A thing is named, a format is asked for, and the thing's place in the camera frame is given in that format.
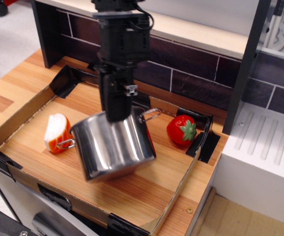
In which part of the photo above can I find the red toy strawberry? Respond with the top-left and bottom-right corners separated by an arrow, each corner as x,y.
167,115 -> 197,145

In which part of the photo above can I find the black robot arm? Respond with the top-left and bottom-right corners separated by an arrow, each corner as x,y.
93,0 -> 154,122

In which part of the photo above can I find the white toy sink drainboard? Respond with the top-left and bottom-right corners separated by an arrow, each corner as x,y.
213,103 -> 284,222

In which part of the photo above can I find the light wooden shelf board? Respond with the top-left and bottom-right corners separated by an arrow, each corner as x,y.
36,0 -> 249,60

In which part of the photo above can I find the stainless steel pot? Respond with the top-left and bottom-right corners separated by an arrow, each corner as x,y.
57,106 -> 162,182

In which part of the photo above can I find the cardboard fence with black tape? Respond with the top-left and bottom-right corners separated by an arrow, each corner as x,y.
0,63 -> 226,236

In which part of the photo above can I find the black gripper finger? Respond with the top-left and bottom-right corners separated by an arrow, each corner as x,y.
123,84 -> 138,96
99,73 -> 132,122

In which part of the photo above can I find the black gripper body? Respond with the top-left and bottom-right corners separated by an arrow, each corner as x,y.
97,14 -> 152,81

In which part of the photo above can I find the orange white toy sushi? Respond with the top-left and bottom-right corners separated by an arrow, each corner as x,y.
44,113 -> 72,153

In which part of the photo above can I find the black caster wheel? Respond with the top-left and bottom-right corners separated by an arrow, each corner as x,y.
0,0 -> 8,17

